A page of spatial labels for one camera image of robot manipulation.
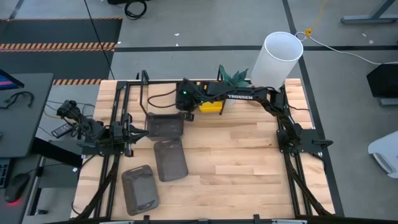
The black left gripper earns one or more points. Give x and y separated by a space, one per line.
128 137

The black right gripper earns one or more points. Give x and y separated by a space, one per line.
190 99

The yellow plastic basket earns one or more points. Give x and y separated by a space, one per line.
211 106
211 111

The grey mesh basket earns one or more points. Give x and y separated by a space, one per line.
140 189
171 161
164 127

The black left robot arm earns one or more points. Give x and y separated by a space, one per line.
90 127

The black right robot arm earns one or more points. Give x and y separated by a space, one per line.
258 91

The small potted green plant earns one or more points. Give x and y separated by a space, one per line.
236 77

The black power adapter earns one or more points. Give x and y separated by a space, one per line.
62 130

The white lamp with wooden base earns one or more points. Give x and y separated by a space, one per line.
273 62

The black side desk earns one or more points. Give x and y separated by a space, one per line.
25 124

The black hazard-striped floor mat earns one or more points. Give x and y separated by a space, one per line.
62 31

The black computer mouse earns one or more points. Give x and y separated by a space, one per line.
17 186

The black keyboard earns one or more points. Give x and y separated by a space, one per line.
3 172

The computer monitor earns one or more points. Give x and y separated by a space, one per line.
7 82

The grey side table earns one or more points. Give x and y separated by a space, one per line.
18 214

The grey metal desk leg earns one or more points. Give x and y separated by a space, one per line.
367 19

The black box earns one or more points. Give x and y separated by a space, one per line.
384 81

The white plastic object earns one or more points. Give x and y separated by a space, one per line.
385 149

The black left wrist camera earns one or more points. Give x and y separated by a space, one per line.
118 133

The wooden shelf with black frame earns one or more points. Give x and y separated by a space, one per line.
161 112

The black metal table frame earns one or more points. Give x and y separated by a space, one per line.
122 84

